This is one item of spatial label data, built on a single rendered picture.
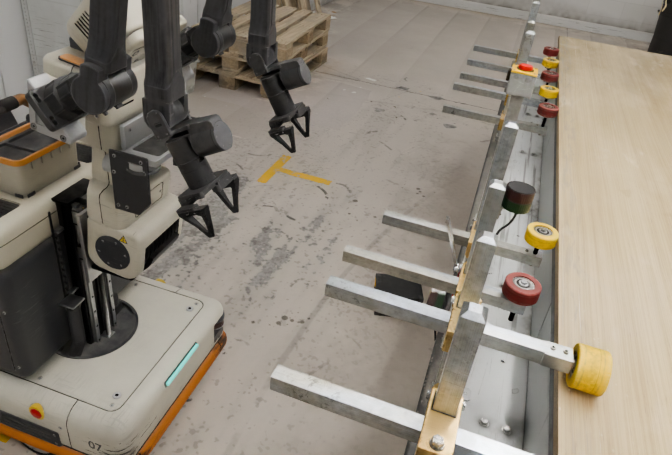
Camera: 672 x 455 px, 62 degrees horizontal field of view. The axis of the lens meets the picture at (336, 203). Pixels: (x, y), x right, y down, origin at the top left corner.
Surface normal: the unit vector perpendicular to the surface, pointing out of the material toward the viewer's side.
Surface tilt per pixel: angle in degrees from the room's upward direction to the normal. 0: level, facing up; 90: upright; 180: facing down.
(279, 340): 0
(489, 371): 0
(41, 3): 90
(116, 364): 0
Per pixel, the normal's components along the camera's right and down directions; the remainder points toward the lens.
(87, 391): 0.11, -0.85
